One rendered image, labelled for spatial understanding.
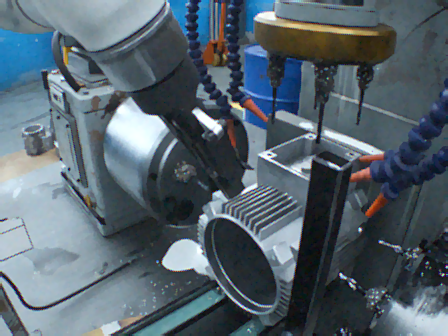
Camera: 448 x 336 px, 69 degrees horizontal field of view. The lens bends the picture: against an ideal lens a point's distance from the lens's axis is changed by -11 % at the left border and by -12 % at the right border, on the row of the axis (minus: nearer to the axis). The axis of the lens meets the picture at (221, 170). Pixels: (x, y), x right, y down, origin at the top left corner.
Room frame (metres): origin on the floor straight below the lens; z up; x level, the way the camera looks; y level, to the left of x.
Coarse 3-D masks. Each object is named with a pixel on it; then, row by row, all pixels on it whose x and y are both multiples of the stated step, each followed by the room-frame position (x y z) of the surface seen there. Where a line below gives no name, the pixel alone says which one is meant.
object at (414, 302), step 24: (384, 240) 0.36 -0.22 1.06; (432, 240) 0.25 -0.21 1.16; (408, 264) 0.31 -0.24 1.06; (432, 264) 0.22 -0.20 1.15; (360, 288) 0.28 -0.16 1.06; (384, 288) 0.26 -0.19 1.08; (408, 288) 0.21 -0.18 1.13; (432, 288) 0.20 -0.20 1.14; (384, 312) 0.21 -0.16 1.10; (408, 312) 0.19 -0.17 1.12; (432, 312) 0.18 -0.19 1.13
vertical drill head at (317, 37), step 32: (288, 0) 0.44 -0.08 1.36; (320, 0) 0.42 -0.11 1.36; (352, 0) 0.42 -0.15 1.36; (256, 32) 0.45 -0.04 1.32; (288, 32) 0.39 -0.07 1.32; (320, 32) 0.38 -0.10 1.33; (352, 32) 0.37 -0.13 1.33; (384, 32) 0.39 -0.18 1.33; (320, 64) 0.39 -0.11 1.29; (352, 64) 0.38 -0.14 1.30; (320, 96) 0.40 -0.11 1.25; (320, 128) 0.40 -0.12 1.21
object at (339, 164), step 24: (312, 168) 0.25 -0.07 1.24; (336, 168) 0.24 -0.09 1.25; (312, 192) 0.25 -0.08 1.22; (336, 192) 0.23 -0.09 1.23; (312, 216) 0.25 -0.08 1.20; (336, 216) 0.24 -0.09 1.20; (312, 240) 0.24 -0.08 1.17; (336, 240) 0.24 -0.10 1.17; (312, 264) 0.24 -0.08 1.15; (312, 288) 0.24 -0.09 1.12; (288, 312) 0.25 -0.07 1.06; (312, 312) 0.24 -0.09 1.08
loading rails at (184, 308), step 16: (208, 288) 0.41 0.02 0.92; (336, 288) 0.43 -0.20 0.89; (176, 304) 0.37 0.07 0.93; (192, 304) 0.38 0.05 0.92; (208, 304) 0.38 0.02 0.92; (224, 304) 0.40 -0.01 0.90; (320, 304) 0.40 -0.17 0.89; (144, 320) 0.34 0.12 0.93; (160, 320) 0.35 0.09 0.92; (176, 320) 0.35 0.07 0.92; (192, 320) 0.35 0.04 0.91; (208, 320) 0.37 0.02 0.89; (224, 320) 0.40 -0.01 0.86; (240, 320) 0.42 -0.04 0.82; (256, 320) 0.35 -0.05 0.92; (320, 320) 0.41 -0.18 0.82
